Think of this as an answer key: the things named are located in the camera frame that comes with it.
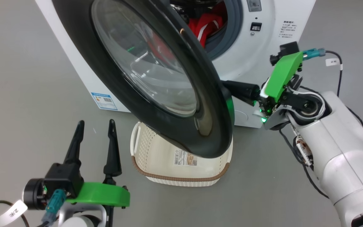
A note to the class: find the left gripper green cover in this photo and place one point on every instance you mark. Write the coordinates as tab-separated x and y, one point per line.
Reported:
99	194

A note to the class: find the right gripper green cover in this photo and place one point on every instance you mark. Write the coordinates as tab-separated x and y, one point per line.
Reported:
282	75

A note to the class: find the black round glass washer door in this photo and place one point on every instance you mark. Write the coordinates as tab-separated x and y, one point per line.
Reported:
213	132

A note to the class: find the red garment with white stripes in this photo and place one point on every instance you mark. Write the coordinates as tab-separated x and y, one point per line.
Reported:
213	19

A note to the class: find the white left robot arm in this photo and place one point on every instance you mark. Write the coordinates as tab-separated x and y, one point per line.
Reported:
80	220

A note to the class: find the white front-load washing machine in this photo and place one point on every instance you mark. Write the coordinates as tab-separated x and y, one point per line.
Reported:
263	63

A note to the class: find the grey rubber door gasket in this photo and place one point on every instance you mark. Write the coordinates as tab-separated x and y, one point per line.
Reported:
232	31

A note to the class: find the black door lock slot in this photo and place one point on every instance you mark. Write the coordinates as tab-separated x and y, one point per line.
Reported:
256	26

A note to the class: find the cream perforated laundry basket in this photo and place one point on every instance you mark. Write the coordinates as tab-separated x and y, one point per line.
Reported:
169	171

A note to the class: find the barcode label on basket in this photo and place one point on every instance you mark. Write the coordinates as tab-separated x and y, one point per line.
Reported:
185	157

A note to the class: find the round filter cover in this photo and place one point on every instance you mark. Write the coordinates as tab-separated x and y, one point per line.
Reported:
240	117

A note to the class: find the blue energy label sticker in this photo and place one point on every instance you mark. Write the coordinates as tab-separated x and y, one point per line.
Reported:
104	101

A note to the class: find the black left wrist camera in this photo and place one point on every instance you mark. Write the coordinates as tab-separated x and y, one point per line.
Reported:
63	179

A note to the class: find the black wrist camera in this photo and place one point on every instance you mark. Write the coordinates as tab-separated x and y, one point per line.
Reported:
287	50
63	179

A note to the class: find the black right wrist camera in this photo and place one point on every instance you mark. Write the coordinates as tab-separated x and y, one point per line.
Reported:
287	50

